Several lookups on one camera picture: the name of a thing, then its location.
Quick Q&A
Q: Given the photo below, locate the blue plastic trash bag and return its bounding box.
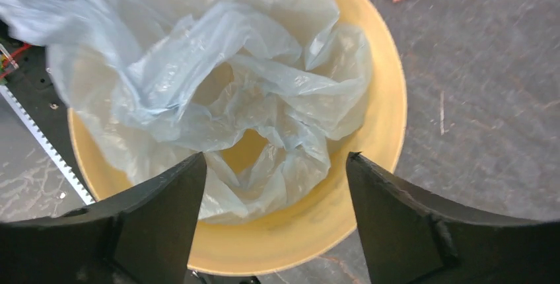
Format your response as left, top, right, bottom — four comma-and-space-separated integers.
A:
1, 0, 373, 224

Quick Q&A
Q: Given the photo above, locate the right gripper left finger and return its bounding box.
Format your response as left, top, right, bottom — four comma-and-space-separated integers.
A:
1, 153, 207, 283

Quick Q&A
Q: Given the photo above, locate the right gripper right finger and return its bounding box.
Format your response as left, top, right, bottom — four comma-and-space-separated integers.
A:
346, 152, 559, 283

